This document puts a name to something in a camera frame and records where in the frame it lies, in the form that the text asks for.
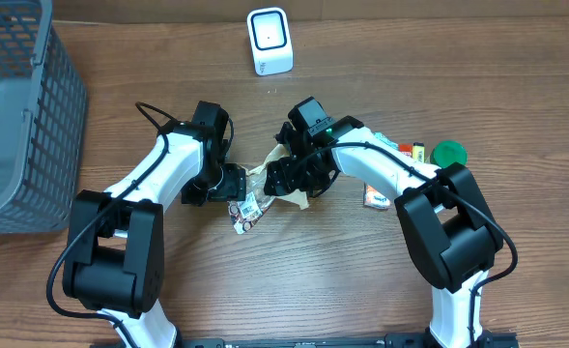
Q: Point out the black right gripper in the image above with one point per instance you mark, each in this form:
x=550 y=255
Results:
x=278 y=175

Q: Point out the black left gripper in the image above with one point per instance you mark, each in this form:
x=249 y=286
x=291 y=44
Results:
x=236 y=182

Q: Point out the beige snack pouch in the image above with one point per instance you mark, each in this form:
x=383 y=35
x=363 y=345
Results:
x=279 y=152

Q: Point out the orange small snack box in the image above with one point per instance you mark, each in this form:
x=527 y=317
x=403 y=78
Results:
x=374 y=199

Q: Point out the teal plastic packet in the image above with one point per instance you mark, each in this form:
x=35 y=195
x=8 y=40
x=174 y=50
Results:
x=386 y=140

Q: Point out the red snack stick packet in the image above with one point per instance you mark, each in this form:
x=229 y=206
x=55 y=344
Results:
x=406 y=149

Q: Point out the yellow highlighter pen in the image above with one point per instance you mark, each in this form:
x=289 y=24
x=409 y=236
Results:
x=418 y=151

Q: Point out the green lid jar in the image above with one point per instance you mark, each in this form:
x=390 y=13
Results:
x=448 y=152

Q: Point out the grey plastic mesh basket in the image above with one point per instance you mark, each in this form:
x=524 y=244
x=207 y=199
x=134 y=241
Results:
x=43 y=112

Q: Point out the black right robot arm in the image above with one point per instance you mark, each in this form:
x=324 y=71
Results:
x=450 y=233

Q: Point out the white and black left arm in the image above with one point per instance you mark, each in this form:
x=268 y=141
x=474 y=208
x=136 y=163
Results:
x=114 y=259

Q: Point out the white barcode scanner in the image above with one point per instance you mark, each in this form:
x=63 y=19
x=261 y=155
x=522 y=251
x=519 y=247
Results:
x=270 y=41

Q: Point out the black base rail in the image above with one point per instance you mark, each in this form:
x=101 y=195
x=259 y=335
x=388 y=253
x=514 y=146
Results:
x=390 y=340

